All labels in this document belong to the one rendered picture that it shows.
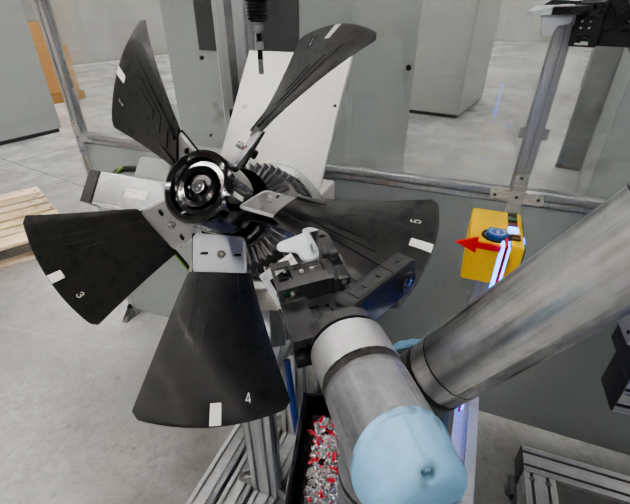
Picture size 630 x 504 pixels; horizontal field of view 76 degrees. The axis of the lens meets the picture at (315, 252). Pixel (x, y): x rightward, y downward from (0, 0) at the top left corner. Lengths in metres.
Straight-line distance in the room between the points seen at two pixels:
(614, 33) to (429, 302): 0.92
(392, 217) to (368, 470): 0.40
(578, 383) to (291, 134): 1.31
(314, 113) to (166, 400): 0.64
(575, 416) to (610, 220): 1.54
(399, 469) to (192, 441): 1.55
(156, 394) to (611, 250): 0.56
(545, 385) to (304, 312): 1.41
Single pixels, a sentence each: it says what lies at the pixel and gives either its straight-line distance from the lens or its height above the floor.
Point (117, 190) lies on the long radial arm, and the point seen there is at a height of 1.12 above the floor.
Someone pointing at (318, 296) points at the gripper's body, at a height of 1.19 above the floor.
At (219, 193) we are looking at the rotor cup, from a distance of 0.62.
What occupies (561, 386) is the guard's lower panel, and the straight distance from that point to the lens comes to 1.75.
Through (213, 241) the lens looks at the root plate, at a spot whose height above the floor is 1.13.
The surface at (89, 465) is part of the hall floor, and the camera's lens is 1.88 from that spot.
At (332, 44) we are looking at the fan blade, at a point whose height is 1.40.
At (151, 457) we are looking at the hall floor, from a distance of 1.81.
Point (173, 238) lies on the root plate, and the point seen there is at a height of 1.11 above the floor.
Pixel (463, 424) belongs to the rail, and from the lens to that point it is 0.78.
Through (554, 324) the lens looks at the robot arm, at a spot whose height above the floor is 1.25.
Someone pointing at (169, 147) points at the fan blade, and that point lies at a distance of 0.79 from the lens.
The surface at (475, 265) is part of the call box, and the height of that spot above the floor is 1.02.
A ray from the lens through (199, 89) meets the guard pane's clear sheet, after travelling 1.56.
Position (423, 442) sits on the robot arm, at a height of 1.21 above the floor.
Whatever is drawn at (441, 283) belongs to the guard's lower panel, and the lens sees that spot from 1.48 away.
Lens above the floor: 1.46
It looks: 32 degrees down
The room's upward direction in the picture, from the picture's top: straight up
